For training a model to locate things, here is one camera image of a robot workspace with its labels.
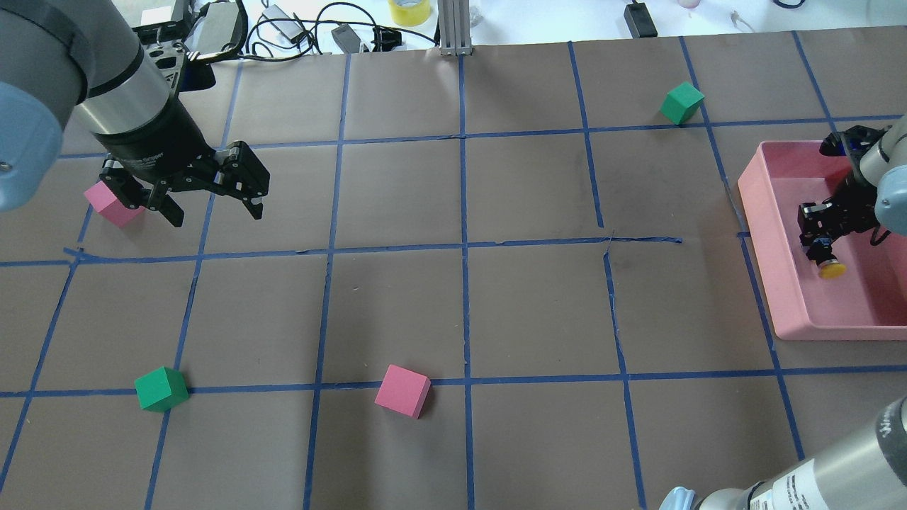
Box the yellow tape roll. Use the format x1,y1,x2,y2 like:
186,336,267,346
388,0,432,27

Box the pink foam cube centre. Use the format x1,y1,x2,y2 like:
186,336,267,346
373,364,432,419

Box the aluminium frame post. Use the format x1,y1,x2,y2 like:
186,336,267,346
437,0,473,56

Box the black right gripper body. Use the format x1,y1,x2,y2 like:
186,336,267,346
798,181,880,248

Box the black power adapter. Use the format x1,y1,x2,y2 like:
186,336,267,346
623,1,658,39

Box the green foam cube near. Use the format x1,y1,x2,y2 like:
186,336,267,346
134,367,190,413

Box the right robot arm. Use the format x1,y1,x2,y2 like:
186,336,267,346
661,119,905,509

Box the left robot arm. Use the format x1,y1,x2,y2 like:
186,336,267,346
2,1,270,228

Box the green foam cube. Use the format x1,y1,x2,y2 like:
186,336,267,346
134,367,190,413
660,81,705,125

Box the green foam cube far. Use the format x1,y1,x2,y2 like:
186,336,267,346
660,81,705,125

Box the pink foam cube left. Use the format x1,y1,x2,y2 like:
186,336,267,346
82,181,145,229

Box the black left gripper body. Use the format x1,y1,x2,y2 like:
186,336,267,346
99,141,270,203

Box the pink foam cube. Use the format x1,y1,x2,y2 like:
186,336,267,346
82,181,145,229
373,364,432,419

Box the pink plastic bin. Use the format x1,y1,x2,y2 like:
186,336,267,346
738,141,906,341

